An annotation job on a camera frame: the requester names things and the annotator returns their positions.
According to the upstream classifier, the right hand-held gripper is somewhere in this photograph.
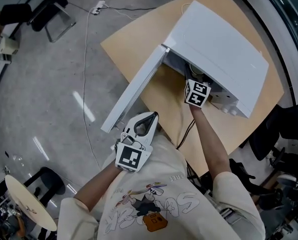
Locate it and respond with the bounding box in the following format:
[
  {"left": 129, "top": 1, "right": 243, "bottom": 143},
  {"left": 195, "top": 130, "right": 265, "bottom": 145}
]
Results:
[{"left": 183, "top": 78, "right": 212, "bottom": 109}]

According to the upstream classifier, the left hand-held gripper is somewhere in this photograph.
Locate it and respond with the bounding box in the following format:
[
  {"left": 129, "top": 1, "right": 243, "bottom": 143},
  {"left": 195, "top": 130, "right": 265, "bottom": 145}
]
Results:
[{"left": 113, "top": 111, "right": 160, "bottom": 173}]

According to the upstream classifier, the white microwave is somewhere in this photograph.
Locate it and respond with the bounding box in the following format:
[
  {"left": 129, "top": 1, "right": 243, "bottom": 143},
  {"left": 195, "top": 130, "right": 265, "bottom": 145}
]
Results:
[{"left": 100, "top": 0, "right": 269, "bottom": 135}]

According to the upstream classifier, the person's left forearm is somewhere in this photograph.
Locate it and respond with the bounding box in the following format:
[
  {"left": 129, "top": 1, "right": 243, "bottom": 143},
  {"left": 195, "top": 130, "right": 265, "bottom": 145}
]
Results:
[{"left": 74, "top": 163, "right": 121, "bottom": 212}]

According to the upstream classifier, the person's right forearm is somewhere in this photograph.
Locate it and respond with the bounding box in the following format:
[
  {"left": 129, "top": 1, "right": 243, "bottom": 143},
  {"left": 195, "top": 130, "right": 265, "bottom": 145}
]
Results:
[{"left": 189, "top": 104, "right": 232, "bottom": 179}]

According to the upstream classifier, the person's cream printed t-shirt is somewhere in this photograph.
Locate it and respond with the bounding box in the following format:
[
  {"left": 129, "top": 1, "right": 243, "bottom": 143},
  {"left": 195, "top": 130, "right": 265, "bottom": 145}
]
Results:
[{"left": 58, "top": 133, "right": 267, "bottom": 240}]

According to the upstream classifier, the black office chair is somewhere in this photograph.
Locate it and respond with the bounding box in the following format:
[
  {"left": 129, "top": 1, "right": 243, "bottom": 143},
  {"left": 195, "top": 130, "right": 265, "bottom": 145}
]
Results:
[
  {"left": 228, "top": 158, "right": 298, "bottom": 211},
  {"left": 248, "top": 100, "right": 298, "bottom": 163}
]

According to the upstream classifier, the black round table base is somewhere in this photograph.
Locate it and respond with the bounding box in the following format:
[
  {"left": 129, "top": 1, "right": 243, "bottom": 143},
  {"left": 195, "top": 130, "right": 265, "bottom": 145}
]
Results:
[{"left": 23, "top": 166, "right": 66, "bottom": 209}]

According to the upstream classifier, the white power strip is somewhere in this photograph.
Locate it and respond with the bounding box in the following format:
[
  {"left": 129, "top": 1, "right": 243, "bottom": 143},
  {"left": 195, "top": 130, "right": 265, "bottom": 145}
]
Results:
[{"left": 91, "top": 0, "right": 107, "bottom": 16}]

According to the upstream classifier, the round wooden side table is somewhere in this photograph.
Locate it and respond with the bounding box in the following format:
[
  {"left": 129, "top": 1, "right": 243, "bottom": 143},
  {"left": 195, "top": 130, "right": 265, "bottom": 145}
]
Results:
[{"left": 4, "top": 174, "right": 58, "bottom": 233}]

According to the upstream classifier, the black cantilever chair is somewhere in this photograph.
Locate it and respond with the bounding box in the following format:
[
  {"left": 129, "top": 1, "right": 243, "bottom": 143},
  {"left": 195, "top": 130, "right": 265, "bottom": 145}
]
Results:
[{"left": 0, "top": 0, "right": 77, "bottom": 44}]

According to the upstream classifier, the small cream bin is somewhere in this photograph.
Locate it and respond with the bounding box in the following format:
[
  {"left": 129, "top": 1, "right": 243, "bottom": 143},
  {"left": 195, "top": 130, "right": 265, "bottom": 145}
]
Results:
[{"left": 0, "top": 36, "right": 20, "bottom": 56}]

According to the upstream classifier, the black cable under table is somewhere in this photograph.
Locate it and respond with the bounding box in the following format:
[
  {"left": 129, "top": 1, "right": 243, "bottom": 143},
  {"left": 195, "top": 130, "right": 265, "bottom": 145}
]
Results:
[{"left": 176, "top": 118, "right": 196, "bottom": 150}]

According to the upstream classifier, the long white floor cable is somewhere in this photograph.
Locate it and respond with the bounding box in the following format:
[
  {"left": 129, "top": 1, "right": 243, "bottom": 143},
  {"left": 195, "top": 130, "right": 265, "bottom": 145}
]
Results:
[{"left": 82, "top": 8, "right": 102, "bottom": 170}]

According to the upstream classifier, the thin black floor cable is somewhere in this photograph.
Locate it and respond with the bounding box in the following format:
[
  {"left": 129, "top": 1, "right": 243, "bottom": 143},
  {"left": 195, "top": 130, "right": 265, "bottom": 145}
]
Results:
[{"left": 98, "top": 5, "right": 159, "bottom": 12}]

